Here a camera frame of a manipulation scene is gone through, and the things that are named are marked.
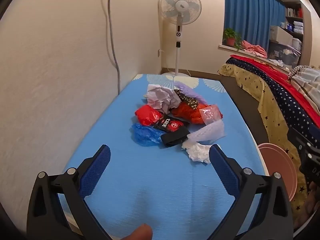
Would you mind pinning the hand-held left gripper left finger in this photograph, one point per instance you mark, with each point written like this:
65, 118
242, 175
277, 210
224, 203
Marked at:
96, 170

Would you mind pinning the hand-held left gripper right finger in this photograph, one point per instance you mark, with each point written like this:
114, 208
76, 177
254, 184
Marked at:
225, 170

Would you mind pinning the pink trash bin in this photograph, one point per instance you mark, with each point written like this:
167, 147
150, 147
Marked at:
277, 170

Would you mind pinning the white tissue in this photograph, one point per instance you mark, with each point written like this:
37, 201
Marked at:
198, 152

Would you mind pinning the pink clear plastic bag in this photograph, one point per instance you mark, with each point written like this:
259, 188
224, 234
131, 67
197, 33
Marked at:
210, 113

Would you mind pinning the blue plastic bag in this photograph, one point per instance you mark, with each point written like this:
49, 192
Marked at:
145, 135

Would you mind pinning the orange plastic bag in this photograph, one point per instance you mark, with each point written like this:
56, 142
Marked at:
186, 115

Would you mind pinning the black red snack packet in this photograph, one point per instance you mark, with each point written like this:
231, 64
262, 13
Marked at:
171, 125

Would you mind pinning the red plastic bag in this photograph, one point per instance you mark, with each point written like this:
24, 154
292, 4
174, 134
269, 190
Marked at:
147, 115

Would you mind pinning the person's right hand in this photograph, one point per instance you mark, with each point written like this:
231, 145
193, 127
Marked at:
314, 197

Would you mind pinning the person's left hand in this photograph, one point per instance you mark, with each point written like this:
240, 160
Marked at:
138, 233

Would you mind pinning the yellow star bed sheet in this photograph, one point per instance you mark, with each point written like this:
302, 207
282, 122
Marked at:
270, 115

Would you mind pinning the navy star blanket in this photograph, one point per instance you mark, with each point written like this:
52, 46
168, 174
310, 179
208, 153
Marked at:
272, 92

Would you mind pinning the grey plaid pillow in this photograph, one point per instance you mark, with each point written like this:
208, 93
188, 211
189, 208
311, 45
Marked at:
307, 82

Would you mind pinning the dark floral wrapper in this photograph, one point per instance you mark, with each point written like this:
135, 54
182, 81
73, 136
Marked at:
188, 102

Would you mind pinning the red blanket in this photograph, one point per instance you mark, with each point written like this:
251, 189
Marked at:
275, 77

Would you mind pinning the purple knitted cloth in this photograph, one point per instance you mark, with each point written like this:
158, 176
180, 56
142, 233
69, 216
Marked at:
192, 92

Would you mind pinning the crumpled white paper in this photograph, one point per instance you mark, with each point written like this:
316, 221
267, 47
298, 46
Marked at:
160, 96

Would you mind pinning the clear storage bin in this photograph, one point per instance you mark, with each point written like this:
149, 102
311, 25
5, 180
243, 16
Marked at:
285, 53

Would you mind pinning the pink cloth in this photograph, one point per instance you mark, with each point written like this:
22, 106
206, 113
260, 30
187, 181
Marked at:
253, 48

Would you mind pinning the white windowsill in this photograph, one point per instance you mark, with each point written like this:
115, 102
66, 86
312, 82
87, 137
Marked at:
230, 48

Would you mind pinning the grey storage box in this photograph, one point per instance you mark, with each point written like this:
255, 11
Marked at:
280, 34

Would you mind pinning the potted green plant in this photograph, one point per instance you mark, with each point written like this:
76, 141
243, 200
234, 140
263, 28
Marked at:
231, 36

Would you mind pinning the wooden shelf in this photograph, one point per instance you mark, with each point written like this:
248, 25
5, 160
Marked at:
295, 17

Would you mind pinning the blue curtain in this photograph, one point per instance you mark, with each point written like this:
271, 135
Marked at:
250, 10

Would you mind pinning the white standing fan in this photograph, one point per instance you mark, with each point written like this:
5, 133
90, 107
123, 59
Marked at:
178, 7

